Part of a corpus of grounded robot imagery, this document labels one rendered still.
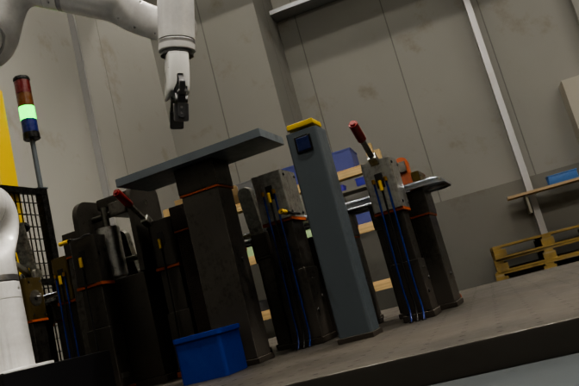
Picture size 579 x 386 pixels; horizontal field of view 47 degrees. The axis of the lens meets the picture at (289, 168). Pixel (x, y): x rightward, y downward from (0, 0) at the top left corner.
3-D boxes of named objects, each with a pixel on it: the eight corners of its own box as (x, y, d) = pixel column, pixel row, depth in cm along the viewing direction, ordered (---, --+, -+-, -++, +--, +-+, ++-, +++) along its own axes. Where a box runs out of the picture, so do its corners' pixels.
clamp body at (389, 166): (443, 313, 148) (397, 159, 155) (434, 319, 137) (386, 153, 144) (412, 320, 150) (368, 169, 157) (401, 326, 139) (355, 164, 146)
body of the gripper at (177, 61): (158, 56, 154) (159, 102, 153) (162, 42, 144) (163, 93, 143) (190, 57, 156) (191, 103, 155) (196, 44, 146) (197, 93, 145)
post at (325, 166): (382, 331, 135) (327, 129, 143) (374, 336, 128) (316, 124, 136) (348, 339, 137) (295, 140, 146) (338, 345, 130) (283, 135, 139)
